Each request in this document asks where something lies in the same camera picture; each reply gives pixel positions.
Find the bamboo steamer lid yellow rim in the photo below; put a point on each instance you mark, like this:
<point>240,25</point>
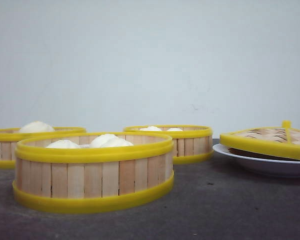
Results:
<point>279,141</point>

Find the bamboo steamer basket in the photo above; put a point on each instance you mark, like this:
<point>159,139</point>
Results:
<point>92,180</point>
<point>192,145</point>
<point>10,136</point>

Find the left white bun front basket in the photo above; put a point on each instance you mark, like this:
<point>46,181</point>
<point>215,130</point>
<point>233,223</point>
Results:
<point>63,144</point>

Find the white ceramic plate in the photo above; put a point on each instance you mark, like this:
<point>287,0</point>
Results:
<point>268,167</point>

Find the right white bun back basket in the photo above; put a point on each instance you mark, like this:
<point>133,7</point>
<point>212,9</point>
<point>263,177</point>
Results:
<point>174,129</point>

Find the white bun in left basket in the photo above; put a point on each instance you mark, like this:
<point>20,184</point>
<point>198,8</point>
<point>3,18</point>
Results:
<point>36,127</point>

